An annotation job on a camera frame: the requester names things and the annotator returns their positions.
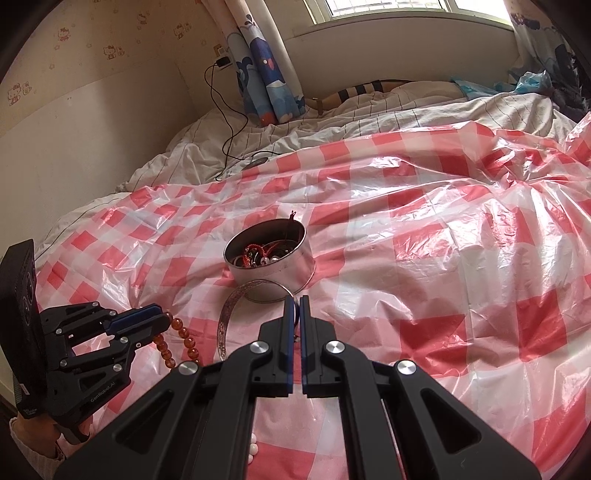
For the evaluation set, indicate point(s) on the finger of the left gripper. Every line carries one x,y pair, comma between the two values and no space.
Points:
131,319
143,329

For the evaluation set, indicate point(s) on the right side patterned curtain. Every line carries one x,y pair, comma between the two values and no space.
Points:
547,64

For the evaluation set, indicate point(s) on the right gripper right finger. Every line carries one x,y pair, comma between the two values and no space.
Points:
319,379

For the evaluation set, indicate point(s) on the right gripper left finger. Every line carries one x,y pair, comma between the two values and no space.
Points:
274,374

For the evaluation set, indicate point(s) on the round silver metal tin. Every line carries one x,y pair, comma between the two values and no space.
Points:
270,247

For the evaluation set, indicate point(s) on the striped beige pillow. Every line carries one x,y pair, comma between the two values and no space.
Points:
322,105

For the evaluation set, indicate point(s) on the black left camera box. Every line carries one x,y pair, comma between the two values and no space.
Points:
22,338

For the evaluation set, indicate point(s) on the silver metal bangle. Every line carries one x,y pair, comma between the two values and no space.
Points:
255,296

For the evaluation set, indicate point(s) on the left hand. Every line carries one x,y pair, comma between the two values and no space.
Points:
41,433

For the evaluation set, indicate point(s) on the blue cartoon curtain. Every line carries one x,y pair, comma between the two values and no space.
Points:
267,80

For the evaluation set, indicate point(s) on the blue plastic bag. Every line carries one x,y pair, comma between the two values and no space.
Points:
512,85

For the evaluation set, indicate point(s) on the red white checkered plastic sheet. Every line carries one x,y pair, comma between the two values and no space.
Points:
463,248

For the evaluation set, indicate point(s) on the black wall charger plug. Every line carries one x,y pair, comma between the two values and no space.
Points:
222,62

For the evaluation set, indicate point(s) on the white striped bed quilt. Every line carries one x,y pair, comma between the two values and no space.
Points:
220,144

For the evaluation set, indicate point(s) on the window with white frame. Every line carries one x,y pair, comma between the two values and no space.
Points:
326,14

